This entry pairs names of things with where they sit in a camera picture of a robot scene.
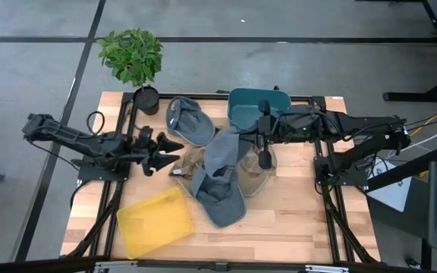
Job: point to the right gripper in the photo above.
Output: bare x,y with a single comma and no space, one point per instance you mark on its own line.
265,129

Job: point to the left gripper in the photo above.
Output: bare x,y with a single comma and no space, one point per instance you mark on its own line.
147,151

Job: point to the grey cap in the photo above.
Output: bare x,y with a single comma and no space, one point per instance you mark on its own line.
190,123
222,151
218,204

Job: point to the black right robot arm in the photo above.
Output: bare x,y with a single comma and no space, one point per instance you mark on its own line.
355,123

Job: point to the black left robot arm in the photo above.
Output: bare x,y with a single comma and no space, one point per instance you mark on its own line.
70,138

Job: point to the teal plastic bin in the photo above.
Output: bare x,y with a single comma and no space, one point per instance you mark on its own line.
249,102

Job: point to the yellow plastic bin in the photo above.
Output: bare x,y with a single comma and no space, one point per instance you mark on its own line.
154,223

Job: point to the green plant in black pot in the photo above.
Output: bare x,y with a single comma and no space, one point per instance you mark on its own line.
131,57

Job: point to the white box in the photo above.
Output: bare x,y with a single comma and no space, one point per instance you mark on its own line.
391,193

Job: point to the black slanted desk bar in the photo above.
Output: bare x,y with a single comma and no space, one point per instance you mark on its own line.
404,170

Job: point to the black desk foot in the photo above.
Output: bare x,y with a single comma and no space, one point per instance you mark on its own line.
412,96

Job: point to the black aluminium table frame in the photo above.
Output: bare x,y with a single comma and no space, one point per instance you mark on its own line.
302,98

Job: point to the silver frame bracket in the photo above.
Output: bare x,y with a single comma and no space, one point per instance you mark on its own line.
116,264
326,269

